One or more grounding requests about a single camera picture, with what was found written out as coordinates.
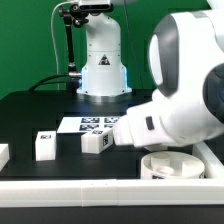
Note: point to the white tag sheet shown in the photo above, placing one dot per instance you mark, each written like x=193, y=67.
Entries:
x=85, y=124

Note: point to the white L-shaped border frame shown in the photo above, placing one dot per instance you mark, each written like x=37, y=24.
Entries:
x=84, y=193

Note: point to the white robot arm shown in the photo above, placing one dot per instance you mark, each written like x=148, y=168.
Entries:
x=186, y=59

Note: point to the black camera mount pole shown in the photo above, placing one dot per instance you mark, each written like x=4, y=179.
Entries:
x=71, y=17

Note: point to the white part at left edge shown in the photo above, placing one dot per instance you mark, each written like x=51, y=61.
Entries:
x=4, y=155

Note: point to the grey camera on pole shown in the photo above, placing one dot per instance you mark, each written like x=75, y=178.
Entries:
x=95, y=6

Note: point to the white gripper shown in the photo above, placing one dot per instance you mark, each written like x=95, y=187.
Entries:
x=141, y=127

